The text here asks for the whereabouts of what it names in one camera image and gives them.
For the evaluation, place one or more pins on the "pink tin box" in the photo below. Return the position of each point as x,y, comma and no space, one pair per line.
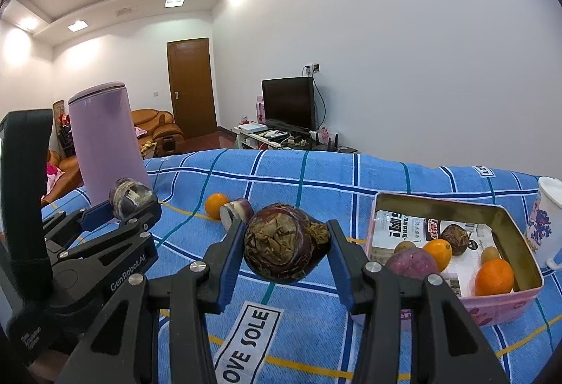
491,309

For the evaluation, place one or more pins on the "blue checked blanket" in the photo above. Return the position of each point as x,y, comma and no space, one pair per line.
307,182

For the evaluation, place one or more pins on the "white wall socket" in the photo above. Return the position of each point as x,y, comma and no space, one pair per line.
312,68

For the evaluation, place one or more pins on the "tan longan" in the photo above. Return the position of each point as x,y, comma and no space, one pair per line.
404,246
490,254

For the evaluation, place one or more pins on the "brown wooden door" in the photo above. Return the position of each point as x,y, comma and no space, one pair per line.
191,90

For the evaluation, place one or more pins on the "square ceiling light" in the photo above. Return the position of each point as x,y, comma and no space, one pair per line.
79,25
174,2

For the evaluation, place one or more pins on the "orange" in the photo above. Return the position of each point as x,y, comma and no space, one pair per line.
214,205
494,278
439,254

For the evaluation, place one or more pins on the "white television stand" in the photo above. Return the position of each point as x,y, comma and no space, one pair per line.
250,142

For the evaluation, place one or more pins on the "ceiling air vent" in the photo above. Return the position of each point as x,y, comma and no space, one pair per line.
127,10

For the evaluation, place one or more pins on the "purple cup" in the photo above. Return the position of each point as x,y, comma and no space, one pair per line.
103,138

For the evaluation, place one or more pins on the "purple passion fruit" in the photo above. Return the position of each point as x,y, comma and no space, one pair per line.
410,263

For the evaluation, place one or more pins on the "dark brown water chestnut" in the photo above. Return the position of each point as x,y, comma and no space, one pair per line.
455,238

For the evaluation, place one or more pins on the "black television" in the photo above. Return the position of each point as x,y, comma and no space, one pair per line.
287,105

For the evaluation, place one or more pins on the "black router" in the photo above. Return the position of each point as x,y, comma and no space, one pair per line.
327,143

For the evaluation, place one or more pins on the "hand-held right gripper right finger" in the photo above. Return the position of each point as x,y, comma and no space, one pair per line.
340,274

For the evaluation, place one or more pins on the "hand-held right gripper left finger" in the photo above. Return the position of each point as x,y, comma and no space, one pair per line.
228,274

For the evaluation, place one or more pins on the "white floral mug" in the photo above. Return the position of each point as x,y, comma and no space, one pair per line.
544,226

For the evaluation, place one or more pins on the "dark taro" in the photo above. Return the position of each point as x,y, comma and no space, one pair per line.
281,248

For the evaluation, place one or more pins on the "pink cushion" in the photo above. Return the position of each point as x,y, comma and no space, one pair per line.
139,131

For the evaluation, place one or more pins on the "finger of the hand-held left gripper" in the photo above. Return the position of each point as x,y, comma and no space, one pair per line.
147,213
99,213

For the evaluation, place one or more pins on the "white flat box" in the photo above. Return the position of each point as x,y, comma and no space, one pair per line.
251,127

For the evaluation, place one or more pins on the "cluttered dark shelf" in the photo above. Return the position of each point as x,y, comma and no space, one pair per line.
63,134

